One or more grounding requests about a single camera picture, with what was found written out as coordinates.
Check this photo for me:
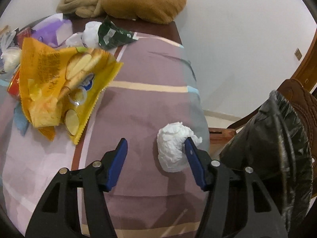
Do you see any white tissue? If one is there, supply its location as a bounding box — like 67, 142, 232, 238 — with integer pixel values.
157, 122, 202, 173

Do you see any light blue wrapper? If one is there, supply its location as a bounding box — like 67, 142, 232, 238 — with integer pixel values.
13, 102, 29, 136

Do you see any yellow chip bag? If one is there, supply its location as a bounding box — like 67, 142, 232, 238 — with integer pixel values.
19, 38, 123, 144

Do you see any red cardboard box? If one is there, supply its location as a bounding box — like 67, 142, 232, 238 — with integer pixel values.
7, 68, 20, 101

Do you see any dark green snack wrapper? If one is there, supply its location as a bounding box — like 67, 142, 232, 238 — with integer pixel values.
98, 16, 139, 51

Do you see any black trash bag bin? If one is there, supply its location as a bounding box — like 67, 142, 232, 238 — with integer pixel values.
220, 90, 313, 234

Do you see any white plastic bag with trash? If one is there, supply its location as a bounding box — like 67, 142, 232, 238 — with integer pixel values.
65, 21, 102, 48

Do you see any brown wooden chair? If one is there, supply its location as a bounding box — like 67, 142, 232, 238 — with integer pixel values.
208, 36, 316, 198

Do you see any patchwork tablecloth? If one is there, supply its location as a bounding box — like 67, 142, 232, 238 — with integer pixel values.
1, 19, 210, 237

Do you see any white dough in plastic bag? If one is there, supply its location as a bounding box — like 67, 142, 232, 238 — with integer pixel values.
1, 31, 22, 74

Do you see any purple tissue pack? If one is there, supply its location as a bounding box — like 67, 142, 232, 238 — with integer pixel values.
31, 13, 73, 48

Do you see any red drink can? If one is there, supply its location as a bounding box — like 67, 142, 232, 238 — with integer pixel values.
16, 26, 32, 48

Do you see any beige fleece blanket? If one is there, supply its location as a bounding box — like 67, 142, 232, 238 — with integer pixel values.
56, 0, 104, 18

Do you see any brown cloud-shaped pillow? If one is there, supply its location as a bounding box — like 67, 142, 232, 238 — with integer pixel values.
102, 0, 186, 25

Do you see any wall socket plate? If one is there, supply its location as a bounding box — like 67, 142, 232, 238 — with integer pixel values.
294, 48, 303, 61

